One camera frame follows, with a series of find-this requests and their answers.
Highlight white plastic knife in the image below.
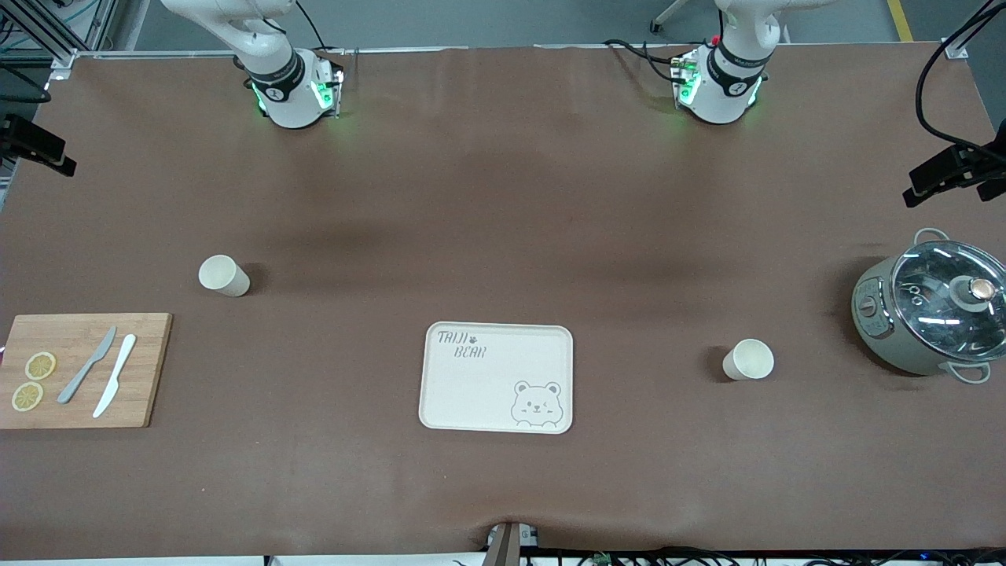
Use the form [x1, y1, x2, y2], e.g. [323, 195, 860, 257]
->
[93, 334, 138, 419]

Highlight grey electric cooking pot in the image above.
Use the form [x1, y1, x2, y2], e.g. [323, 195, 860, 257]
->
[851, 228, 1006, 384]

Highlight grey plastic knife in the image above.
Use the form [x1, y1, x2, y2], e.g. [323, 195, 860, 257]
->
[57, 326, 118, 405]

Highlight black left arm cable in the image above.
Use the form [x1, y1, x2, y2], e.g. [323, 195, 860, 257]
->
[916, 0, 1006, 150]

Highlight glass pot lid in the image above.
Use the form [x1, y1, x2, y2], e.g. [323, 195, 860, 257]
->
[890, 240, 1006, 361]

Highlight aluminium frame profile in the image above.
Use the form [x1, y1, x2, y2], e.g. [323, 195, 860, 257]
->
[0, 0, 119, 72]
[942, 0, 1006, 61]

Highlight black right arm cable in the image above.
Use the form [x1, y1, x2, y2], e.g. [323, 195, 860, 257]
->
[295, 0, 329, 53]

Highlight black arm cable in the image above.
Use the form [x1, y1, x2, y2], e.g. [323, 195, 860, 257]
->
[916, 0, 1006, 150]
[295, 0, 329, 53]

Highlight cream bear print tray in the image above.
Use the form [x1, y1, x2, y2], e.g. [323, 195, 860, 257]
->
[418, 322, 575, 435]

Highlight black cables along table edge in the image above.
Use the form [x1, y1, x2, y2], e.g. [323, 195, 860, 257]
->
[452, 546, 1006, 566]

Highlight black base cable bundle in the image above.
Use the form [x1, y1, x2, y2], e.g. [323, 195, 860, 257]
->
[602, 38, 686, 86]

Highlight wooden cutting board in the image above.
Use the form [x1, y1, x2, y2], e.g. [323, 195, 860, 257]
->
[0, 313, 173, 430]

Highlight camera mount post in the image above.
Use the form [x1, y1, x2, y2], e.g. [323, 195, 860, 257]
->
[486, 521, 540, 566]

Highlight white IKEA cup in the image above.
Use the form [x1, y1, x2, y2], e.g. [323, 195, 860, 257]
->
[198, 255, 251, 298]
[722, 339, 775, 381]

